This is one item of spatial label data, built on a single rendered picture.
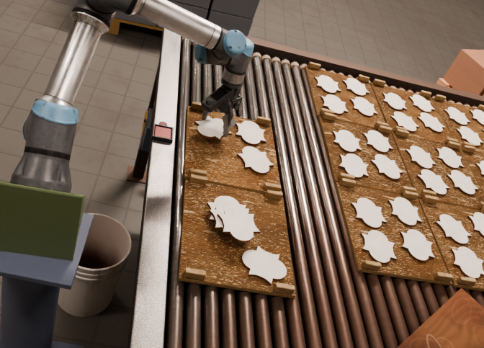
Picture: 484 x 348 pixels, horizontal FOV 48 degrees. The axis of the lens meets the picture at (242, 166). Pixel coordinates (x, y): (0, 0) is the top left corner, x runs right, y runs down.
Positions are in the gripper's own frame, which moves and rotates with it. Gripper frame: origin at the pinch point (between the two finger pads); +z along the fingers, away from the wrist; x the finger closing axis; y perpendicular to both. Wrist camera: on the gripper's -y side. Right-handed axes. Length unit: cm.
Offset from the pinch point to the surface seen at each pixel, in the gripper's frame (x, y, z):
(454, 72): -9, 357, 55
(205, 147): -2.6, -5.4, 5.1
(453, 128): -60, 118, 2
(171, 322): -45, -65, 12
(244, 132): -5.8, 13.7, 3.3
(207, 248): -35, -40, 8
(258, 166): -21.3, 3.1, 4.5
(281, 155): -20.6, 20.6, 6.7
